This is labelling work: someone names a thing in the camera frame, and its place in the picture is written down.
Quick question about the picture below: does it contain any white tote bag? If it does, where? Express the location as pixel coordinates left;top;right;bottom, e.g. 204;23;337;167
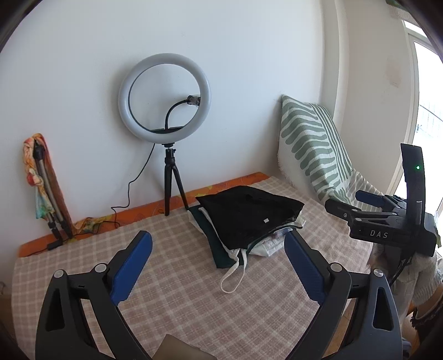
201;207;306;294

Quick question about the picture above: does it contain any black t-shirt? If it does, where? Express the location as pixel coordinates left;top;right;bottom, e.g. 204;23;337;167
196;186;304;250

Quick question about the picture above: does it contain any black ring light cable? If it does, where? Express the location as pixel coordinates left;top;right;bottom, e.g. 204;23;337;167
93;142;157;236

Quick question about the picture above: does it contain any colourful floral scarf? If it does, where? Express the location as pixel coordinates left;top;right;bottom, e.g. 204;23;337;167
22;133;48;220

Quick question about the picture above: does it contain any black mini tripod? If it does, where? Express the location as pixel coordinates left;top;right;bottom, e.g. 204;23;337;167
163;142;190;217

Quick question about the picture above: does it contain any black power adapter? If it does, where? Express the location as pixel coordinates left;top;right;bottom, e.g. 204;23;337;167
47;239;65;251

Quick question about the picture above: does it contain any green white striped pillow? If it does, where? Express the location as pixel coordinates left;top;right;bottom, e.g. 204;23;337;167
278;95;382;212

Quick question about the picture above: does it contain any orange patterned scarf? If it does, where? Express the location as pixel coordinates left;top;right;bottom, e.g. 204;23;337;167
38;133;77;238

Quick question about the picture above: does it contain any white ring light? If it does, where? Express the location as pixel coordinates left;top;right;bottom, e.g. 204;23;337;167
114;51;215;144

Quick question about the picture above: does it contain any dark green folded garment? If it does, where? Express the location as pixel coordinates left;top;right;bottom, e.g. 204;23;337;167
189;205;235;269

